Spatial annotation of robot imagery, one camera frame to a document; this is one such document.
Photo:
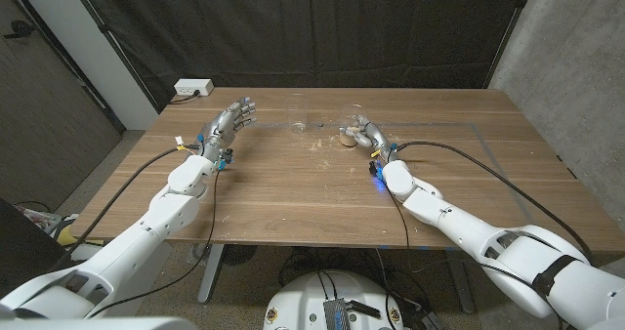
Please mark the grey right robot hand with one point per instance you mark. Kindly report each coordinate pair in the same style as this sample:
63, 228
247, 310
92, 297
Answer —
373, 137

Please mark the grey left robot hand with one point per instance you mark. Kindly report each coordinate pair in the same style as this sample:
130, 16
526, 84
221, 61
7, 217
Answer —
222, 127

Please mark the brown sugar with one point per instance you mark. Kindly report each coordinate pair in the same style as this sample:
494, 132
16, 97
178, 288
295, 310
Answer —
347, 141

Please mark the clear plastic cup holding sugar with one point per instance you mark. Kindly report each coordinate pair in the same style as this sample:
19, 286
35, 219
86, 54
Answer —
351, 112

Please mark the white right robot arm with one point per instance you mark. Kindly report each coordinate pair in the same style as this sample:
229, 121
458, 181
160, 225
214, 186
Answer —
464, 225

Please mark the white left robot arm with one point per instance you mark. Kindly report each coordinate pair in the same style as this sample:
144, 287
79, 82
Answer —
166, 213

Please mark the white power strip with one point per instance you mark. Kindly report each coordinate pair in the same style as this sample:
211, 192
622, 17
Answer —
194, 86

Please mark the black backdrop curtain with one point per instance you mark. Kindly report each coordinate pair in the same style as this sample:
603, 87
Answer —
244, 27

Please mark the round black fan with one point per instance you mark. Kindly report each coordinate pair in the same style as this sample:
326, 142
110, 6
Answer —
239, 254

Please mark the black backdrop stand pole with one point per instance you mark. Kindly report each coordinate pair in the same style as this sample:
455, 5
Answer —
510, 29
112, 42

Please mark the grey table leg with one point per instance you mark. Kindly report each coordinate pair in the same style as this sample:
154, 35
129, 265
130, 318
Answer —
211, 276
461, 286

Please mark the black connector block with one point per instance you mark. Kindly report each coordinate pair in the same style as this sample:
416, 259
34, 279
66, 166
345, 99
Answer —
363, 309

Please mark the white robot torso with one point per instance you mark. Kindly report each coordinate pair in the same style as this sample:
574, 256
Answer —
303, 301

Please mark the grey ribbed adapter box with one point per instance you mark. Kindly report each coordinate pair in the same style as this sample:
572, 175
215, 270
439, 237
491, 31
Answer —
337, 315

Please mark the yellow item on floor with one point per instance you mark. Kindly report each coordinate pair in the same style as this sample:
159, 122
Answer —
63, 237

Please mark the patterned cloth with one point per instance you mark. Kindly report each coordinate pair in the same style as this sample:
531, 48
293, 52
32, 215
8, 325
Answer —
39, 218

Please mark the white robot head cover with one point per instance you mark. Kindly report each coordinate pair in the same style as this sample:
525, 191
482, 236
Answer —
97, 324

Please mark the dark chair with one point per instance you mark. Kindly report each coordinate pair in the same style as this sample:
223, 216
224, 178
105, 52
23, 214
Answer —
22, 252

